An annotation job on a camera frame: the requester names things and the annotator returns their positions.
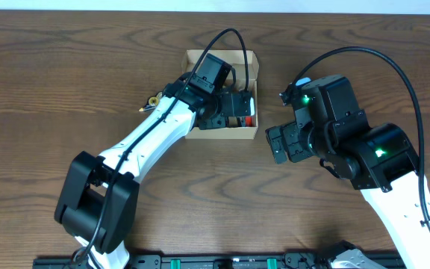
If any red stapler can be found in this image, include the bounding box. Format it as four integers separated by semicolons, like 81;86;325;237
242;116;253;127

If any correction tape dispenser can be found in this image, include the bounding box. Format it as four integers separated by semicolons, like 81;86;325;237
139;91;163;112

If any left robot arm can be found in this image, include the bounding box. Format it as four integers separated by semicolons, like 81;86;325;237
54;75;255;268

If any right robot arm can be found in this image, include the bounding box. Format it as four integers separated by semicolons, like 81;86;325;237
266;108;430;268

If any open brown cardboard box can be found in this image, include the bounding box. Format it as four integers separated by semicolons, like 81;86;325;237
186;49;260;140

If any left black cable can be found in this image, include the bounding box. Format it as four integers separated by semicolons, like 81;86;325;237
71;28;250;266

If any black cable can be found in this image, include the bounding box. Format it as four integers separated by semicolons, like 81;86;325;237
71;28;250;266
285;46;430;269

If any right black cable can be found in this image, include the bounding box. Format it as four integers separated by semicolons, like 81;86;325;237
285;46;430;269

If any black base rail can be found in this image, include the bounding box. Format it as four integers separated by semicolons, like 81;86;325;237
32;252;406;269

